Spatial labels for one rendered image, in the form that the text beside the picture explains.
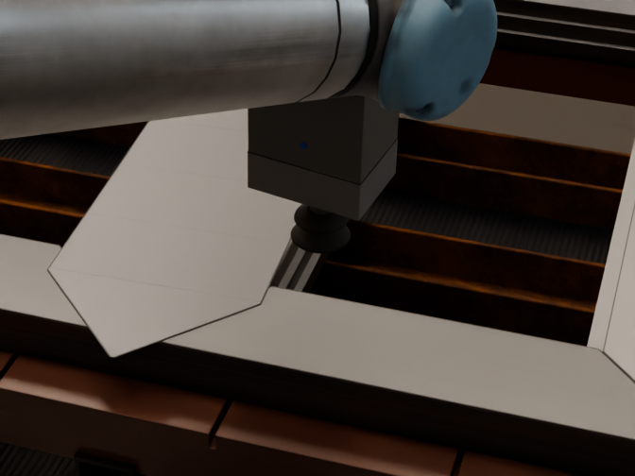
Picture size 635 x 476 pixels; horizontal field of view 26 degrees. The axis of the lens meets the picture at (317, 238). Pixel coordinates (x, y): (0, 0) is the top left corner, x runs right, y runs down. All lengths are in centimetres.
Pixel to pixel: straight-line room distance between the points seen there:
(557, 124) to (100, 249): 196
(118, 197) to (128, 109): 66
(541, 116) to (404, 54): 238
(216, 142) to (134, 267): 20
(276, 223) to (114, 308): 17
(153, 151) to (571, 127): 183
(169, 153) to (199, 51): 70
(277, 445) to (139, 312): 16
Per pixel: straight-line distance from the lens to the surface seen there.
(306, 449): 102
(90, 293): 110
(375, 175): 93
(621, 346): 106
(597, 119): 304
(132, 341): 105
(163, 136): 129
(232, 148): 127
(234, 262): 112
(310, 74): 62
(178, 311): 108
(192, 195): 120
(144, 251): 114
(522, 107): 306
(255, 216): 117
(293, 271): 114
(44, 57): 51
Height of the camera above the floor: 154
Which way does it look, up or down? 36 degrees down
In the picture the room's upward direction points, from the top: straight up
